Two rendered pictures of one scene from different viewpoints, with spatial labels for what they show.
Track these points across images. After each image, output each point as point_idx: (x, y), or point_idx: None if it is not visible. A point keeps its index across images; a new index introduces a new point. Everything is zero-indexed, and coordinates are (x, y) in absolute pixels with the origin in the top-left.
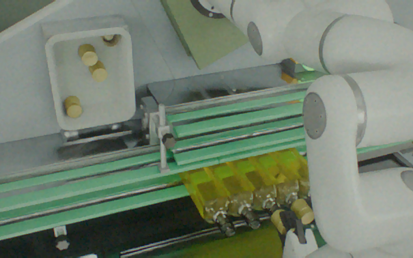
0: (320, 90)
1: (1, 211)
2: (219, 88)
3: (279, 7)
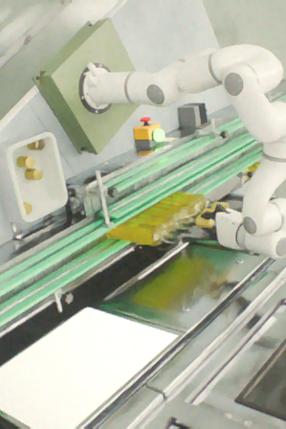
0: (232, 70)
1: (6, 301)
2: (112, 167)
3: (163, 72)
